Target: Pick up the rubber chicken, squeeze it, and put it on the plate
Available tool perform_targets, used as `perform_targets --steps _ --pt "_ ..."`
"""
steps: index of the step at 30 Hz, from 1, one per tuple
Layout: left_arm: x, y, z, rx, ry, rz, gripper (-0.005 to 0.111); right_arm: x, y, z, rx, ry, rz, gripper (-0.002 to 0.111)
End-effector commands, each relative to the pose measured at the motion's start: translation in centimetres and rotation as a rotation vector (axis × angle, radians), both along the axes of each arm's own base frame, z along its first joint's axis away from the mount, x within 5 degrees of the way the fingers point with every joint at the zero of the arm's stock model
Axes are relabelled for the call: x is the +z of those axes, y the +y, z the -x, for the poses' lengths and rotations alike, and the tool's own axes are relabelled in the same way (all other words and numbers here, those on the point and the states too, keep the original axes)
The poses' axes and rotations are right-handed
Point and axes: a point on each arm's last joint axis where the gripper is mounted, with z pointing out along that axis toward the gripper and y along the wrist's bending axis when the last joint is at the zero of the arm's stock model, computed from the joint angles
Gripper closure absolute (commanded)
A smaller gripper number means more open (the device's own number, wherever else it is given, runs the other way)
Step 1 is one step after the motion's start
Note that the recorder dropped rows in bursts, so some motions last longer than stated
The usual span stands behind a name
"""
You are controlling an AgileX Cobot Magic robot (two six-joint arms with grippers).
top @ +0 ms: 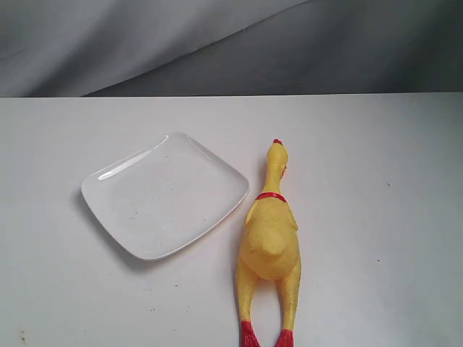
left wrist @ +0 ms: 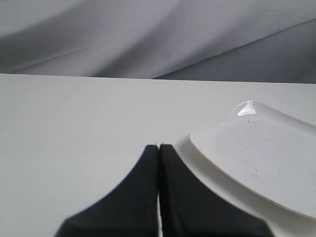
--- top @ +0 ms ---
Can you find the yellow rubber chicken toy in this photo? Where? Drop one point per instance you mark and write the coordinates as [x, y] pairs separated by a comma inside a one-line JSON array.
[[269, 250]]

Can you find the white square plate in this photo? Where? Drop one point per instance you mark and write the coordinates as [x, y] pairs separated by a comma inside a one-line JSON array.
[[160, 199]]

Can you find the grey backdrop cloth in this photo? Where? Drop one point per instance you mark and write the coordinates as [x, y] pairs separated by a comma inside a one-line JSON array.
[[194, 48]]

